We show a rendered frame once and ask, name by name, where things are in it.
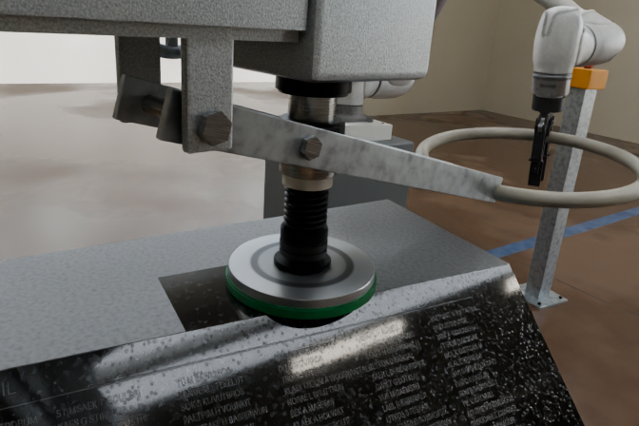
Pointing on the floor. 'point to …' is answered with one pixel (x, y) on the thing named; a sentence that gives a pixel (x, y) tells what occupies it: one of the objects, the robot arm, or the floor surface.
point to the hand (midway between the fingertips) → (537, 171)
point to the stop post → (578, 113)
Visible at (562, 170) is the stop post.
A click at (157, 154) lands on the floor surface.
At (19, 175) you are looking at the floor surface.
